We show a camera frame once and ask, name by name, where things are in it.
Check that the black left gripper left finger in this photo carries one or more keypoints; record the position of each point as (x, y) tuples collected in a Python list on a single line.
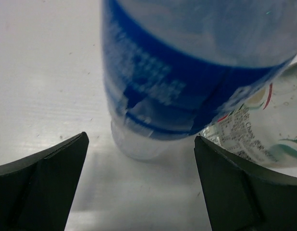
[(37, 191)]

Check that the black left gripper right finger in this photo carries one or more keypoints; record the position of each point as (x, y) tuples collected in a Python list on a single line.
[(243, 196)]

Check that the clear water bottle blue label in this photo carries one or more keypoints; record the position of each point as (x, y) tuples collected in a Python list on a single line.
[(172, 67)]

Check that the clear glass bottle green cap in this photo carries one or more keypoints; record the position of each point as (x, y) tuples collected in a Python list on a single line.
[(264, 129)]

